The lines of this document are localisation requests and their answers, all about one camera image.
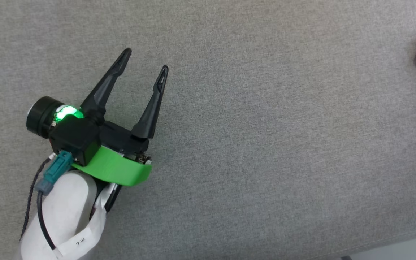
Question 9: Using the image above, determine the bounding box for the black cable with teal connector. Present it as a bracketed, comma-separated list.
[35, 151, 74, 250]

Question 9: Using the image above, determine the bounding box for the white label strap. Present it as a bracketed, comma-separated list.
[55, 183, 108, 259]

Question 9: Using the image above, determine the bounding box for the thin black cable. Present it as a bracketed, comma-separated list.
[19, 158, 51, 242]

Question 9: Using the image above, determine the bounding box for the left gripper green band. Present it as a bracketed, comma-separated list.
[71, 48, 169, 187]

